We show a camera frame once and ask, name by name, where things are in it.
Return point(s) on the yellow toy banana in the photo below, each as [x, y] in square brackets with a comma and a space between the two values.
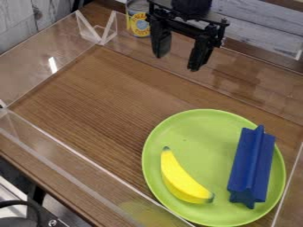
[180, 182]

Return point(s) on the clear acrylic corner bracket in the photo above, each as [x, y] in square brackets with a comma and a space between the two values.
[98, 34]

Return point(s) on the blue star-shaped block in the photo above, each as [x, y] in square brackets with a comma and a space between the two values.
[250, 173]

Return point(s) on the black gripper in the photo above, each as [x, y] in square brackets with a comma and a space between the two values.
[189, 16]

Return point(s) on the clear acrylic front wall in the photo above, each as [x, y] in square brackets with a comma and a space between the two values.
[105, 199]

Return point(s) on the green round plate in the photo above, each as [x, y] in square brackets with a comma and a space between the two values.
[202, 135]

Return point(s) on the yellow labelled tin can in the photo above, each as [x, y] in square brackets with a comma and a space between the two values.
[137, 9]

